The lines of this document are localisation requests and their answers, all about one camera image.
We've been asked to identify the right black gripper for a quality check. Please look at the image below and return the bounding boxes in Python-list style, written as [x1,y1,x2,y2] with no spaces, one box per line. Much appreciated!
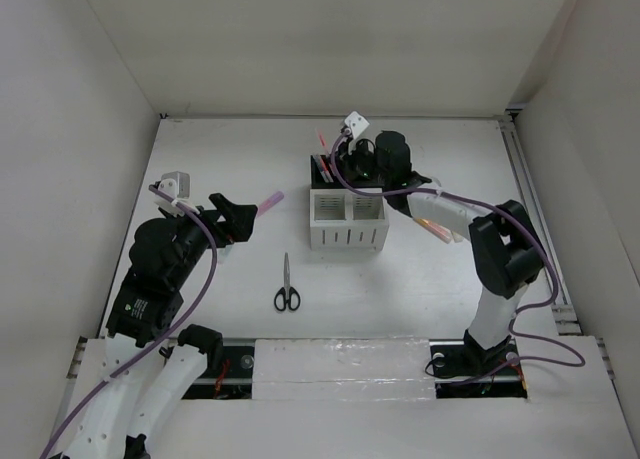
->
[327,133,391,187]

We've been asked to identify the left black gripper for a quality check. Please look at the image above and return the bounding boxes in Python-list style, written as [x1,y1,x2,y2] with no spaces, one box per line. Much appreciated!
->
[165,192,257,285]

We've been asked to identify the orange pen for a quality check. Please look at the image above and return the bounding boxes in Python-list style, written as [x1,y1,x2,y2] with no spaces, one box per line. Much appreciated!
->
[320,155,334,183]

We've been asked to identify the green highlighter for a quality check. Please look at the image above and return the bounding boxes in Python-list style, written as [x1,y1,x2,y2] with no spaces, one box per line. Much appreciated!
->
[217,245,233,264]

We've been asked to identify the pink highlighter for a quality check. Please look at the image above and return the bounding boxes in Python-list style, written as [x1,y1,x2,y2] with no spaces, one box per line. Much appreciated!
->
[257,191,284,217]

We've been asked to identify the blue pen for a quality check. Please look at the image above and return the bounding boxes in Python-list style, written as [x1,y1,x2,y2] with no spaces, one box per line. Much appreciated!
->
[311,155,328,184]

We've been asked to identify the pink red pen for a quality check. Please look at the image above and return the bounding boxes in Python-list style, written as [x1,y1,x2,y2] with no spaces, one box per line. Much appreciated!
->
[315,128,329,155]

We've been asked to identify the orange highlighter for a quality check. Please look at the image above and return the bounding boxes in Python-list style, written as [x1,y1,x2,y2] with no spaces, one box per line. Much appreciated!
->
[414,218,453,244]

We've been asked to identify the yellow highlighter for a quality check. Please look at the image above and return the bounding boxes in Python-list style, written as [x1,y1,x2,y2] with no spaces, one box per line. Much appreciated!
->
[451,231,464,243]

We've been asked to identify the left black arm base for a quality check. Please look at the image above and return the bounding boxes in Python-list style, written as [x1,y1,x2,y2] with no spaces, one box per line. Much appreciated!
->
[183,339,255,400]

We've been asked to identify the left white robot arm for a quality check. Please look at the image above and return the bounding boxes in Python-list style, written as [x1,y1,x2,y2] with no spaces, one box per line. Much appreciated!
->
[41,185,258,458]

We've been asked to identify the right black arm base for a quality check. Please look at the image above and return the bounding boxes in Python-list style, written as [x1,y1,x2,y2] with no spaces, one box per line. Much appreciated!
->
[424,340,528,399]

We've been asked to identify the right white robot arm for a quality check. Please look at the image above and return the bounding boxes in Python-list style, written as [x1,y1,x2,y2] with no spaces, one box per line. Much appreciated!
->
[330,126,543,373]

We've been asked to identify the black two-slot pen holder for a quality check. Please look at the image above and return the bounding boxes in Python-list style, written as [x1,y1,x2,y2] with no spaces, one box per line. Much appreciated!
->
[309,154,382,189]

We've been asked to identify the white two-slot pen holder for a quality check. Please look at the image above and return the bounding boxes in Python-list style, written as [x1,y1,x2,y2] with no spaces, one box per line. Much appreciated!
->
[309,189,389,252]

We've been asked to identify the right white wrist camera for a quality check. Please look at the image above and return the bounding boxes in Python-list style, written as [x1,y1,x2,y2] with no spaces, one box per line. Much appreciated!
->
[341,111,370,139]

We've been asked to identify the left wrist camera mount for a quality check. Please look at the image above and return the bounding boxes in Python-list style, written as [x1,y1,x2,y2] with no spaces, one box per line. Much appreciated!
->
[149,171,197,217]

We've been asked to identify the black handled scissors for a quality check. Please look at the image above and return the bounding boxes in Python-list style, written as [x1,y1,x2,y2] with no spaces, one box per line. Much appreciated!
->
[273,253,301,312]

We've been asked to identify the aluminium rail right side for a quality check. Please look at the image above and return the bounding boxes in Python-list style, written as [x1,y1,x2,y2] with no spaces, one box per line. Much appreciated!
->
[499,108,573,307]

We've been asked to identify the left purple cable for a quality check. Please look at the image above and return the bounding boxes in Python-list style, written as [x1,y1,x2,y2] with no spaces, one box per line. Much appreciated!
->
[38,186,236,459]

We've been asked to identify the purple cable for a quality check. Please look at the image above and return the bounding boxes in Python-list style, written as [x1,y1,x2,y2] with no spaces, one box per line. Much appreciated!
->
[329,131,586,388]
[38,186,236,459]

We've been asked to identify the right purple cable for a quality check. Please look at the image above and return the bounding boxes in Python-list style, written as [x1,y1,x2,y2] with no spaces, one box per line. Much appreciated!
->
[329,131,586,388]

